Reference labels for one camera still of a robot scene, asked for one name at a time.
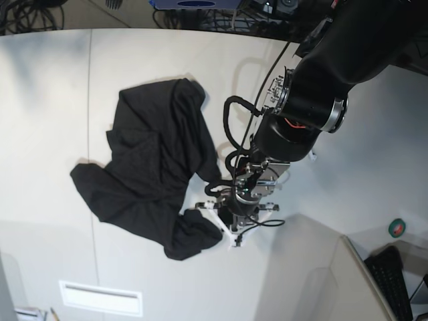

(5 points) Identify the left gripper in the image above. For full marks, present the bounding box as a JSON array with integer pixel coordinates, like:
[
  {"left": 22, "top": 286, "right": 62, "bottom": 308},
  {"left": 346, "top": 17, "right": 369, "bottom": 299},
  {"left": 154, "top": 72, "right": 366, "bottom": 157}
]
[{"left": 204, "top": 180, "right": 265, "bottom": 233}]

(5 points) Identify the black t-shirt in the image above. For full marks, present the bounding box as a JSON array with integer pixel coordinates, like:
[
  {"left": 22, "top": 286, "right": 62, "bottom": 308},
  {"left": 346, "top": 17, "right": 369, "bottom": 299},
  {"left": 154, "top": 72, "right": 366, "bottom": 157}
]
[{"left": 70, "top": 78, "right": 223, "bottom": 261}]

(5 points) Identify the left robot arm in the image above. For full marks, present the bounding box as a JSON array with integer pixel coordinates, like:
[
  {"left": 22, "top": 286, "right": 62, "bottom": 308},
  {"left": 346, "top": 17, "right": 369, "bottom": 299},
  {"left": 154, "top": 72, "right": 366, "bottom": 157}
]
[{"left": 203, "top": 1, "right": 427, "bottom": 237}]

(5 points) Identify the green tape roll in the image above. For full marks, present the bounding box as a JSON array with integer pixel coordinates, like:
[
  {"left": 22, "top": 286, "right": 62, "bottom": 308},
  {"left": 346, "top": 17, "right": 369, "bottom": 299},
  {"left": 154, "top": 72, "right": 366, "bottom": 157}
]
[{"left": 388, "top": 218, "right": 406, "bottom": 238}]

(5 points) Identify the black keyboard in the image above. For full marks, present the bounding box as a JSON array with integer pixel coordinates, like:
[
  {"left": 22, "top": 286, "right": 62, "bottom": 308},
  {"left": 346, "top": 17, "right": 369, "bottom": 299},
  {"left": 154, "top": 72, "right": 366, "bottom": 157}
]
[{"left": 364, "top": 245, "right": 413, "bottom": 321}]

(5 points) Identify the pencil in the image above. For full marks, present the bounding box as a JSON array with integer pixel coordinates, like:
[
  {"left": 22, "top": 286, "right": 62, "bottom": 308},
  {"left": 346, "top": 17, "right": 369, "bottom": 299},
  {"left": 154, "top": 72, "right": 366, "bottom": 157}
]
[{"left": 50, "top": 308, "right": 60, "bottom": 321}]

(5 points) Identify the white plastic camera mount bracket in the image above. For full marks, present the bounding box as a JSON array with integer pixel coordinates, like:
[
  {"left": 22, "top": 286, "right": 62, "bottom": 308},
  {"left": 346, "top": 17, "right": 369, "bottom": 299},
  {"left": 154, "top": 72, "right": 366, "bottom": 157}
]
[{"left": 309, "top": 151, "right": 317, "bottom": 162}]

